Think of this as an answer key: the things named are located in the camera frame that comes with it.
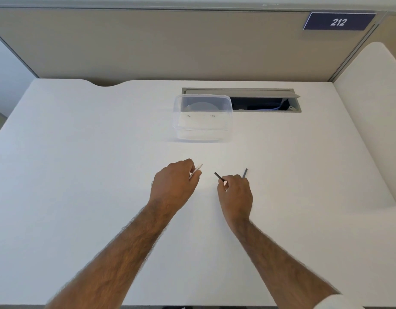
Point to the person's right hand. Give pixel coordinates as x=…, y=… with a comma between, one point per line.
x=236, y=196

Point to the person's left hand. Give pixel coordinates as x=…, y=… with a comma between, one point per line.
x=172, y=186

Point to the person's right thumb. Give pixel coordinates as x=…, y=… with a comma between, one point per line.
x=221, y=186

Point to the person's left fingers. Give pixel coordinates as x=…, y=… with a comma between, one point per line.
x=193, y=167

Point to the white thin stick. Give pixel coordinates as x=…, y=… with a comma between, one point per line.
x=196, y=171

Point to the black thin stick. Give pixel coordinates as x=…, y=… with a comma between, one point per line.
x=219, y=177

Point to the person's left forearm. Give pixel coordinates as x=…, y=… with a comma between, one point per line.
x=111, y=260

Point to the person's right forearm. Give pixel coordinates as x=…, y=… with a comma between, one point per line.
x=281, y=267

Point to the clear plastic container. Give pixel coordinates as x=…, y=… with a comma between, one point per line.
x=203, y=117

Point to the beige partition panel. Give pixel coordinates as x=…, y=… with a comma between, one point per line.
x=172, y=41

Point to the white side desk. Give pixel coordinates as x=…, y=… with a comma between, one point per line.
x=375, y=119

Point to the blue number sign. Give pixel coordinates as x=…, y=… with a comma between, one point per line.
x=338, y=21

